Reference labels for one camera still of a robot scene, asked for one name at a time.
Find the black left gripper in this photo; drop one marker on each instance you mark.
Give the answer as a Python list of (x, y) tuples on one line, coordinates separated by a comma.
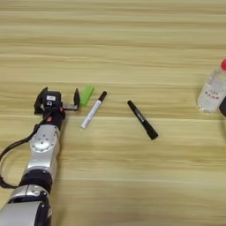
[(54, 116)]

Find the white marker with black cap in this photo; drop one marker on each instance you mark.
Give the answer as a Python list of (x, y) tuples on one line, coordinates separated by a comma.
[(91, 113)]

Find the black marker pen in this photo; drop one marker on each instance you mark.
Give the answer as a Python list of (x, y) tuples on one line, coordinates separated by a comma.
[(142, 119)]

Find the clear bottle with red cap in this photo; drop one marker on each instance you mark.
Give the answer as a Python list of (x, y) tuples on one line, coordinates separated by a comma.
[(212, 92)]

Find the black mesh pen cup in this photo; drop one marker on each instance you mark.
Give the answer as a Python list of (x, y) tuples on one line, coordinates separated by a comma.
[(223, 107)]

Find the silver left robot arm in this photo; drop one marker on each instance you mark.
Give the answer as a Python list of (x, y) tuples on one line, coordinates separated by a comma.
[(42, 150)]

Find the left gripper small black box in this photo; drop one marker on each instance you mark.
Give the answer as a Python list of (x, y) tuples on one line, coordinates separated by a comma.
[(51, 99)]

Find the green rectangular eraser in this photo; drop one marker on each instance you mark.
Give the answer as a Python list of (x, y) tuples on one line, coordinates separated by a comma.
[(86, 94)]

